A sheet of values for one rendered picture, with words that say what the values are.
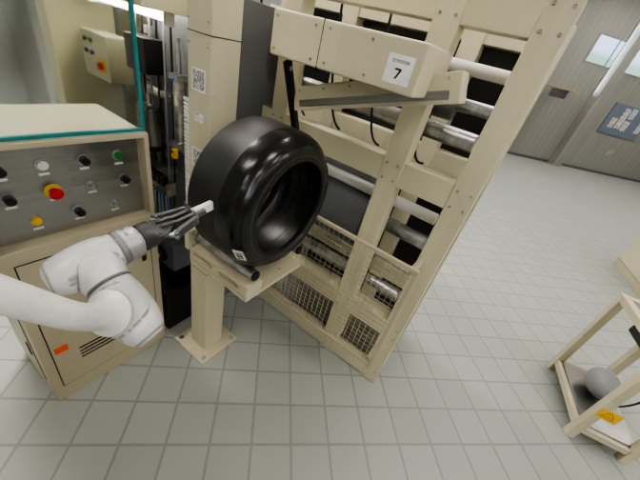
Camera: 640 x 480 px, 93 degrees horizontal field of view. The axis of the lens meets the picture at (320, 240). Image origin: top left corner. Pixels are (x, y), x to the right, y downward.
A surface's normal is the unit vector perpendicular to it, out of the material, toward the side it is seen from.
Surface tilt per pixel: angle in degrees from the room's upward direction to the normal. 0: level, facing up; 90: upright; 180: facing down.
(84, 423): 0
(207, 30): 90
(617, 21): 90
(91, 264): 35
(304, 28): 90
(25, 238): 90
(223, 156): 48
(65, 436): 0
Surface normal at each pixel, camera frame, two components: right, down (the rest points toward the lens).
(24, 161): 0.80, 0.47
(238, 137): -0.11, -0.52
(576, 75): 0.09, 0.57
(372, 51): -0.56, 0.35
